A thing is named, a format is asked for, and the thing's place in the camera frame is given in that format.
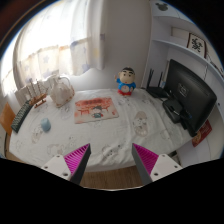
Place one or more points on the cartoon boy figurine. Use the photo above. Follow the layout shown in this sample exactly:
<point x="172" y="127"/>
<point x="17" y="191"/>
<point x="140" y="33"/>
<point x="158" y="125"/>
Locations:
<point x="126" y="81"/>

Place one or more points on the wooden model ship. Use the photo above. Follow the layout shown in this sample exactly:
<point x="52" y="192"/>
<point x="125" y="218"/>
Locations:
<point x="37" y="97"/>

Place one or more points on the black wifi router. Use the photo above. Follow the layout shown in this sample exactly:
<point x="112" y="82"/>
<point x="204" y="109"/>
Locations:
<point x="156" y="92"/>

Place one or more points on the black computer monitor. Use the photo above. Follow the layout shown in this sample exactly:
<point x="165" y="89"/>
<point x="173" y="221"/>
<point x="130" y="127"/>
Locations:
<point x="195" y="96"/>

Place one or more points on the white star curtain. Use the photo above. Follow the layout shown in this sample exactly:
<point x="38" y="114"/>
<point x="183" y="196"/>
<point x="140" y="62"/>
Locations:
<point x="67" y="37"/>

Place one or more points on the black keyboard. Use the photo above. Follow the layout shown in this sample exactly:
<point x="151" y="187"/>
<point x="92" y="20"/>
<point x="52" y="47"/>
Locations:
<point x="20" y="116"/>

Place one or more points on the wooden chair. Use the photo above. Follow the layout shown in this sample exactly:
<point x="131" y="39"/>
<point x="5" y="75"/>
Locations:
<point x="6" y="118"/>

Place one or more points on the white shelf unit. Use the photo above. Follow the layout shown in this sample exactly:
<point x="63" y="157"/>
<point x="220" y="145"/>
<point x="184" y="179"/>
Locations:
<point x="170" y="30"/>

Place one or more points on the white handbag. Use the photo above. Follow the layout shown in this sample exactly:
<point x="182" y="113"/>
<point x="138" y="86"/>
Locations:
<point x="62" y="91"/>

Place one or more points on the black box device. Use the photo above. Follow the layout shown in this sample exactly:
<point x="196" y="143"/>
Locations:
<point x="172" y="108"/>

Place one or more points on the red booklet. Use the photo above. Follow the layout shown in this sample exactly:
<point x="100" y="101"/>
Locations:
<point x="203" y="132"/>

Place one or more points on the framed calligraphy picture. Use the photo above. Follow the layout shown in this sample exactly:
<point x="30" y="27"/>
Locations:
<point x="197" y="44"/>

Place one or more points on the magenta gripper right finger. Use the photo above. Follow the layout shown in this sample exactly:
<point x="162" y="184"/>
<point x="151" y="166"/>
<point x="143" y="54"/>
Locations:
<point x="152" y="167"/>

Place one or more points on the white patterned tablecloth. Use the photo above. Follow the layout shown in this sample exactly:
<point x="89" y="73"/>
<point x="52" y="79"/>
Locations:
<point x="142" y="120"/>

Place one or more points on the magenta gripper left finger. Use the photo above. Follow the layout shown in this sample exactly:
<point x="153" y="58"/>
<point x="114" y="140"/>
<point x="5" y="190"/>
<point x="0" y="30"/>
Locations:
<point x="70" y="167"/>

